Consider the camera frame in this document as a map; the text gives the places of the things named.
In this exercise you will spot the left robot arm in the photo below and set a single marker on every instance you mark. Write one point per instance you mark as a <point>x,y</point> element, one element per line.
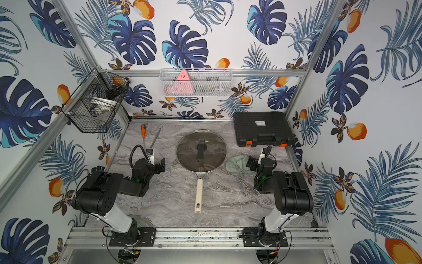
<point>98,194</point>

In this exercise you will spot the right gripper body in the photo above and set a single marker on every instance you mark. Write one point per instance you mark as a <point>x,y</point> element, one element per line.
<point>253,163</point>

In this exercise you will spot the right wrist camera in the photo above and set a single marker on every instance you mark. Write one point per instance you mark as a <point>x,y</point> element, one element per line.
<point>262,155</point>

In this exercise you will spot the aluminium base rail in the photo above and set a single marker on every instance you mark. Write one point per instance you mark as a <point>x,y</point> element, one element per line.
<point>204,238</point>

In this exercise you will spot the glass pot lid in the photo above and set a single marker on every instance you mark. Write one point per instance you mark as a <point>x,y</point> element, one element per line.
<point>201,151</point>

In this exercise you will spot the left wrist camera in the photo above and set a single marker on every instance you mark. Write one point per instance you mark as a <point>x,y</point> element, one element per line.
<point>150,155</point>

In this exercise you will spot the orange handled screwdriver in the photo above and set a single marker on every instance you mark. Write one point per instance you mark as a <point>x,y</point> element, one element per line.
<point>143,132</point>

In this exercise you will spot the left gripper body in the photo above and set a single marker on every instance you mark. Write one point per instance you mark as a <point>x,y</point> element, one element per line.
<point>158,165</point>

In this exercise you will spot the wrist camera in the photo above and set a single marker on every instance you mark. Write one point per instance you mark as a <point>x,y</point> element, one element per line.
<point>150,155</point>
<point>262,155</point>

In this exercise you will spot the green fluffy cloth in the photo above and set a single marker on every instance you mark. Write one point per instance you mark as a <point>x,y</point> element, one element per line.
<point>237,165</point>

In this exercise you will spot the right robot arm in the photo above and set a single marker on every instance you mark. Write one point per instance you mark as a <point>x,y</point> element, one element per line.
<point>292,199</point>

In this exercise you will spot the white mesh shelf basket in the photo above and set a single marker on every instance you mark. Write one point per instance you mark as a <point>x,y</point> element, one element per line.
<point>210,82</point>

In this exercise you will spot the pink triangular object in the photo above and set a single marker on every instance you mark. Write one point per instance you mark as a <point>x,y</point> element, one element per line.
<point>182,85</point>

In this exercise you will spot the frying pan with cream handle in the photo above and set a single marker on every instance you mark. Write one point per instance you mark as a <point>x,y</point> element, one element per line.
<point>198,194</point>

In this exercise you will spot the black tool case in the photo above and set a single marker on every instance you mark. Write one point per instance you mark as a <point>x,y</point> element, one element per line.
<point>262,128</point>

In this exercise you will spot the black wire basket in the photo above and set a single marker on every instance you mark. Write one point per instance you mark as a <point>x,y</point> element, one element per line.
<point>94,104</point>

